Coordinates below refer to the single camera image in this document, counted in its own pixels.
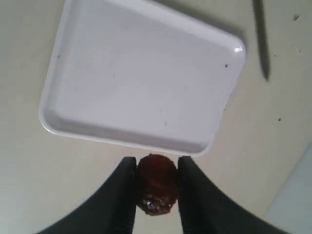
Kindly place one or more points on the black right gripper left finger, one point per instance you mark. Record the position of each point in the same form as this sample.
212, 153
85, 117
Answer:
110, 210

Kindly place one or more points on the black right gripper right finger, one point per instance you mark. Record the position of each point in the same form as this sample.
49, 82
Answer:
205, 209

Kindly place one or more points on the white plastic tray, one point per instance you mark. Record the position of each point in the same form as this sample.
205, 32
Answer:
139, 74

